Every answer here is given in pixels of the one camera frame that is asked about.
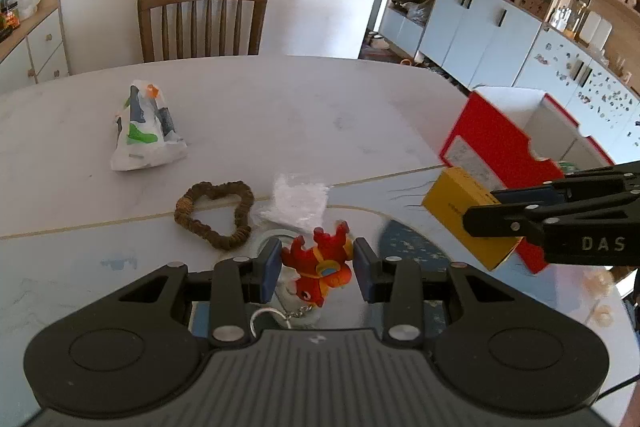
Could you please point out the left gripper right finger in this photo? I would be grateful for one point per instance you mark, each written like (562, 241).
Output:
(396, 283)

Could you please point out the white tissue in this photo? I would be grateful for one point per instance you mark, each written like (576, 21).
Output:
(295, 202)

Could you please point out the white printed plastic bag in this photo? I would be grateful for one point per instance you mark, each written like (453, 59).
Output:
(146, 135)

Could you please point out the brown wooden chair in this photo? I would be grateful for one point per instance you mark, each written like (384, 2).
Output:
(193, 28)

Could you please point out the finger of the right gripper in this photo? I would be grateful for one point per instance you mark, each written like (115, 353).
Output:
(512, 220)
(520, 196)

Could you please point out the red orange toy keychain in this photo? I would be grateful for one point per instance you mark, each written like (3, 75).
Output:
(321, 267)

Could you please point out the red white shoebox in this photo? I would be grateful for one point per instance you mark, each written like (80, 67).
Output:
(505, 138)

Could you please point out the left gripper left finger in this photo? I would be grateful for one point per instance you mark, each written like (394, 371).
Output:
(236, 282)

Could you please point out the white drawer sideboard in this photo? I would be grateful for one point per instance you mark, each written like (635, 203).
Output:
(35, 51)

